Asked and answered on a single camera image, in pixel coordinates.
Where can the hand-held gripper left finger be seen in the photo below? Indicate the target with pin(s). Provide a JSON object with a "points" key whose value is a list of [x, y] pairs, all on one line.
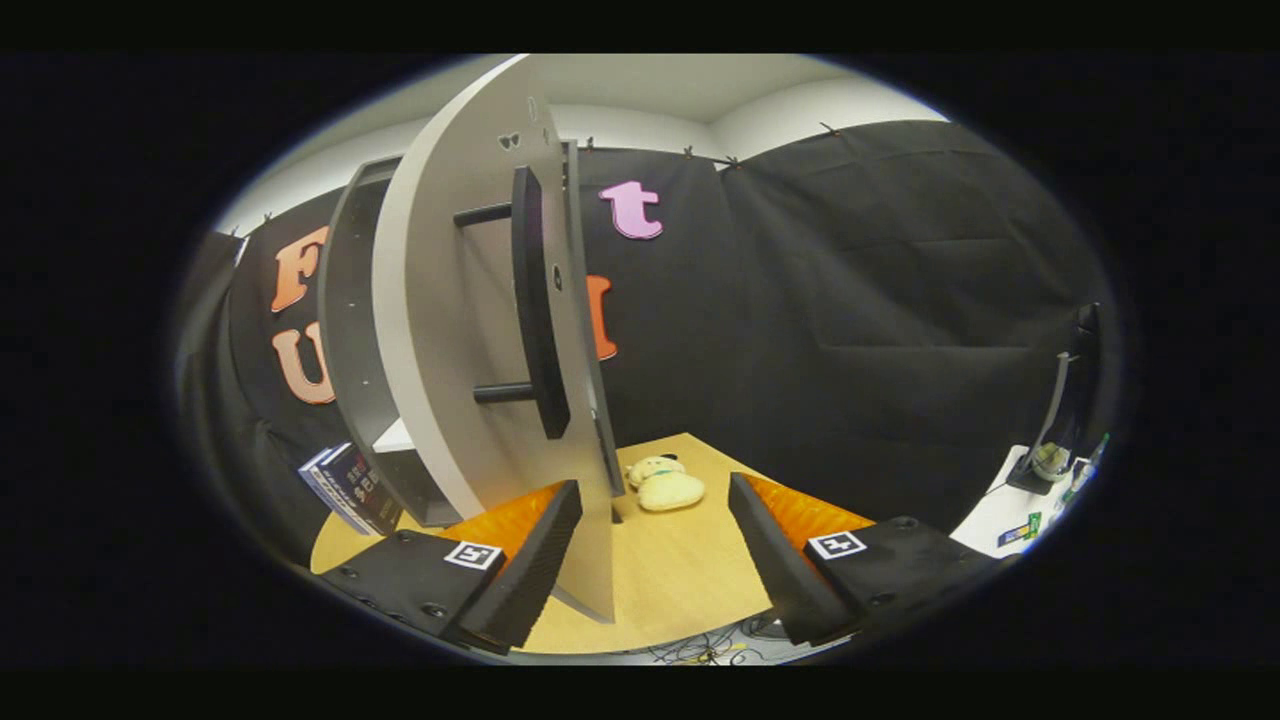
{"points": [[535, 570]]}

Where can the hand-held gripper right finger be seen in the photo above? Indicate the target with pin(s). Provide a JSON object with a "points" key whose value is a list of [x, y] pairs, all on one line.
{"points": [[780, 570]]}

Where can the cream plush toy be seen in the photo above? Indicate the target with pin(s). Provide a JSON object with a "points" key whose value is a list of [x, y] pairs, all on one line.
{"points": [[670, 490]]}

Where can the dark blue printed box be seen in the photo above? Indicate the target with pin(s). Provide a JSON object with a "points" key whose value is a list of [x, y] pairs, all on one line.
{"points": [[355, 490]]}

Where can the white side table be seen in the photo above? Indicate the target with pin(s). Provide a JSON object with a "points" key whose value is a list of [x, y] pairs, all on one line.
{"points": [[1000, 515]]}

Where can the small blue yellow packet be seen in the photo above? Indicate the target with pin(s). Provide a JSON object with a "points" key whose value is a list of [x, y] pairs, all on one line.
{"points": [[1012, 537]]}

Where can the small green packet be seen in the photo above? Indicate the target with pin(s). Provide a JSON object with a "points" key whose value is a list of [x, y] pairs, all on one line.
{"points": [[1033, 525]]}

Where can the black monitor on stand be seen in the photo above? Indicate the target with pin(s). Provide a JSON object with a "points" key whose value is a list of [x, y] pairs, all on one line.
{"points": [[1028, 478]]}

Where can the black backdrop cloth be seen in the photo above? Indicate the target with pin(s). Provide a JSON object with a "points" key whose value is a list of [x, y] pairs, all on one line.
{"points": [[850, 300]]}

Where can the pale tape roll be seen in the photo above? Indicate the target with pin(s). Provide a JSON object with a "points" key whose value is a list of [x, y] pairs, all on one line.
{"points": [[1050, 462]]}

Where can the grey cabinet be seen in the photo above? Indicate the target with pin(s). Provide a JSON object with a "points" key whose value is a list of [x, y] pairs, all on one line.
{"points": [[350, 330]]}

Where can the cluster of coloured pens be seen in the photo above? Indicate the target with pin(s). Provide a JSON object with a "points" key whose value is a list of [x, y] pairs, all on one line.
{"points": [[1085, 470]]}

